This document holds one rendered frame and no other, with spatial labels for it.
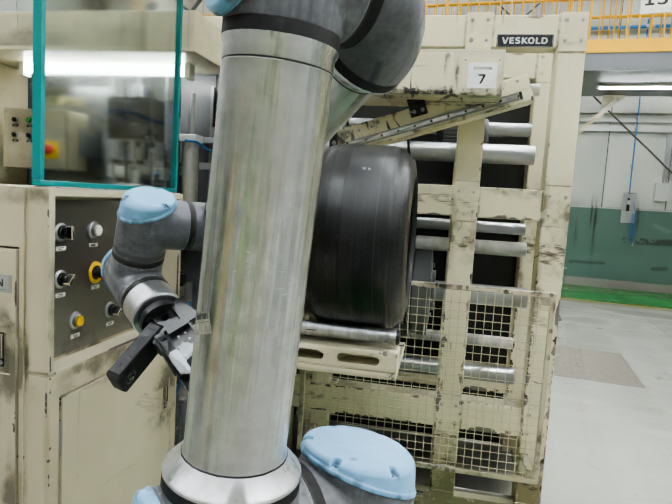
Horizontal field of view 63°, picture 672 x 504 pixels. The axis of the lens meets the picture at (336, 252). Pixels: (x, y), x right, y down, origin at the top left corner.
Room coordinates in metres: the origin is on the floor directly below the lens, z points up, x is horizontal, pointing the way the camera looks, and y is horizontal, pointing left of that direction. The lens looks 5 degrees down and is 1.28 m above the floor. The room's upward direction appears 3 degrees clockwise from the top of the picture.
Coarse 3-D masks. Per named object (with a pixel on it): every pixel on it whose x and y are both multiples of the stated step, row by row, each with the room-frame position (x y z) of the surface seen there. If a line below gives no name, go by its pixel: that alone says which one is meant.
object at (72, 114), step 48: (48, 0) 1.08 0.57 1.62; (96, 0) 1.23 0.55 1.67; (144, 0) 1.41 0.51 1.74; (48, 48) 1.08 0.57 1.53; (96, 48) 1.23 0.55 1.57; (144, 48) 1.42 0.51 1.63; (48, 96) 1.09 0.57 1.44; (96, 96) 1.23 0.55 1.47; (144, 96) 1.42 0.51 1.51; (48, 144) 1.09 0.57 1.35; (96, 144) 1.24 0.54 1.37; (144, 144) 1.43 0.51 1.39
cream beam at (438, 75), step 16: (416, 64) 1.85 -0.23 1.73; (432, 64) 1.84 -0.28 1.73; (448, 64) 1.83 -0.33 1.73; (464, 64) 1.82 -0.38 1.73; (416, 80) 1.85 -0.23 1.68; (432, 80) 1.84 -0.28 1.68; (448, 80) 1.83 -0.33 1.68; (464, 80) 1.82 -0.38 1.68; (496, 80) 1.80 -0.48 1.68; (384, 96) 1.93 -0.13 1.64; (400, 96) 1.91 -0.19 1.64; (416, 96) 1.89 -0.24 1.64; (432, 96) 1.88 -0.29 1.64; (448, 96) 1.86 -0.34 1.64; (464, 96) 1.84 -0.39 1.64; (480, 96) 1.83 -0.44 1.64; (496, 96) 1.81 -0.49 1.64
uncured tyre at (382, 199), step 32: (352, 160) 1.53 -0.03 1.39; (384, 160) 1.52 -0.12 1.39; (320, 192) 1.47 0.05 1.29; (352, 192) 1.46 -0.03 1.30; (384, 192) 1.44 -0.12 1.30; (416, 192) 1.79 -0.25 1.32; (320, 224) 1.44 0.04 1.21; (352, 224) 1.43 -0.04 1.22; (384, 224) 1.41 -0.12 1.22; (416, 224) 1.85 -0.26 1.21; (320, 256) 1.44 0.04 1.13; (352, 256) 1.42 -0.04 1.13; (384, 256) 1.41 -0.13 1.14; (320, 288) 1.47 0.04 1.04; (352, 288) 1.45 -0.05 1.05; (384, 288) 1.44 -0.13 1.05; (320, 320) 1.60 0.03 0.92; (352, 320) 1.54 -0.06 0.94; (384, 320) 1.52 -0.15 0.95
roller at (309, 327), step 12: (312, 324) 1.56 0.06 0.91; (324, 324) 1.56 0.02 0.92; (336, 324) 1.56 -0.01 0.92; (348, 324) 1.56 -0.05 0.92; (324, 336) 1.56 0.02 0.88; (336, 336) 1.55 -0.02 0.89; (348, 336) 1.54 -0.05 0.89; (360, 336) 1.53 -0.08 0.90; (372, 336) 1.53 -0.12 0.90; (384, 336) 1.52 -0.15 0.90; (396, 336) 1.51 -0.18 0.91
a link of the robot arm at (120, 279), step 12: (108, 252) 1.01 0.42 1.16; (108, 264) 0.99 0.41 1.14; (120, 264) 0.95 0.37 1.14; (108, 276) 0.98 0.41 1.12; (120, 276) 0.96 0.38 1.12; (132, 276) 0.95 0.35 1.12; (144, 276) 0.95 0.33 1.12; (156, 276) 0.97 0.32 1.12; (108, 288) 1.00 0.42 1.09; (120, 288) 0.95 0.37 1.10; (132, 288) 0.93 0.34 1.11; (120, 300) 0.94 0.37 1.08
